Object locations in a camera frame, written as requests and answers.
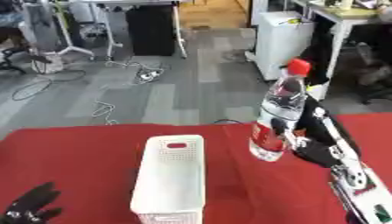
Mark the white cabinet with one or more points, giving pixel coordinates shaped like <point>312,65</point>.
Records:
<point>282,43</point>

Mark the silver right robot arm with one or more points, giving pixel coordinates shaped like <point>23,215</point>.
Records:
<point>363,186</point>

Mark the white perforated plastic basket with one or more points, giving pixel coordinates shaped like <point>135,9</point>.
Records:
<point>171,178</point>

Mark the white bag on floor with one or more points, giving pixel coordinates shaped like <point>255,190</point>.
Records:
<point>47,61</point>

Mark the black cabinet under desk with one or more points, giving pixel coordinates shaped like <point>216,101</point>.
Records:
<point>150,30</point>

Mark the white desk with legs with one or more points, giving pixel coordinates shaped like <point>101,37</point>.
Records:
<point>109,26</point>

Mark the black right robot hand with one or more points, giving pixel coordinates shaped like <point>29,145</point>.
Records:
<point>316,137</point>

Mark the white power strip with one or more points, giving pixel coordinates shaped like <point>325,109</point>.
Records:
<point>149,75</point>

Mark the black swivel chair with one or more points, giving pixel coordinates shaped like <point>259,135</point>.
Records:
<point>9,57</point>

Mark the white table with clutter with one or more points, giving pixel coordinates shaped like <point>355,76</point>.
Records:
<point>342,26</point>

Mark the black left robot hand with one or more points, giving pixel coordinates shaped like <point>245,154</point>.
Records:
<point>30,201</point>

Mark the clear bottle with red cap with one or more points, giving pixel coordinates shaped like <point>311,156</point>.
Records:
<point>279,113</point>

